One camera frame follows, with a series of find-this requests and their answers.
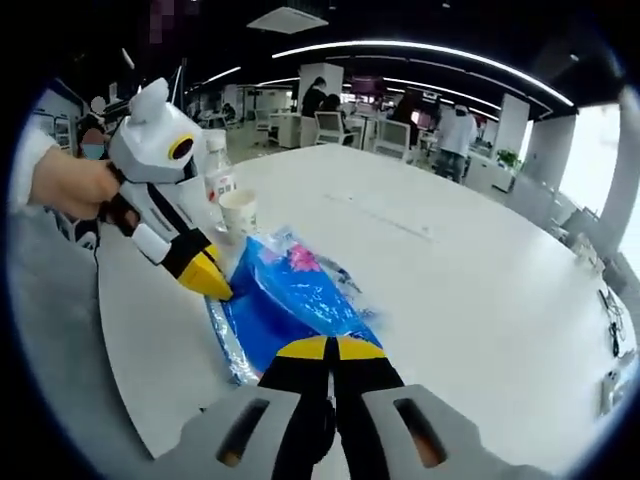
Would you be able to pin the white office chair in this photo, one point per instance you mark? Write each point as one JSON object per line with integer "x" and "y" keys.
{"x": 392, "y": 140}
{"x": 332, "y": 127}

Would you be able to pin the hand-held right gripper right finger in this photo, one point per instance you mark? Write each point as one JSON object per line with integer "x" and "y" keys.
{"x": 370, "y": 400}

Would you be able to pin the white power strip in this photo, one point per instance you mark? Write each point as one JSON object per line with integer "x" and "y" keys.
{"x": 612, "y": 390}

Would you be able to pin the clear plastic water bottle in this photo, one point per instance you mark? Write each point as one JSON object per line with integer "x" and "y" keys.
{"x": 220, "y": 170}

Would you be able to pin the blue tissue pack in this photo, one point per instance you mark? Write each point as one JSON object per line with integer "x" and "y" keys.
{"x": 300, "y": 295}

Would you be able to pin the clear bag with blue pad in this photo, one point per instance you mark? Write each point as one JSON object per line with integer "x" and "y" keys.
{"x": 227, "y": 335}

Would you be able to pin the ceiling air vent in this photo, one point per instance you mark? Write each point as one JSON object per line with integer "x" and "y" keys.
{"x": 287, "y": 20}

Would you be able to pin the white paper cup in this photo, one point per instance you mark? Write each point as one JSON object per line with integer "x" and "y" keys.
{"x": 240, "y": 212}

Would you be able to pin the person's left hand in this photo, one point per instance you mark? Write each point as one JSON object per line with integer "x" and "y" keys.
{"x": 70, "y": 185}

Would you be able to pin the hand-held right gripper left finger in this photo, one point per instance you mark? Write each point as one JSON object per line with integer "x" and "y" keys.
{"x": 300, "y": 395}

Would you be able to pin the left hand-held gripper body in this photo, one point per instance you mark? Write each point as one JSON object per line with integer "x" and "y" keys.
{"x": 150, "y": 145}

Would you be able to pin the green potted plant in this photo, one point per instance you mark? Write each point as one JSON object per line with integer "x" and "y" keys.
{"x": 510, "y": 159}

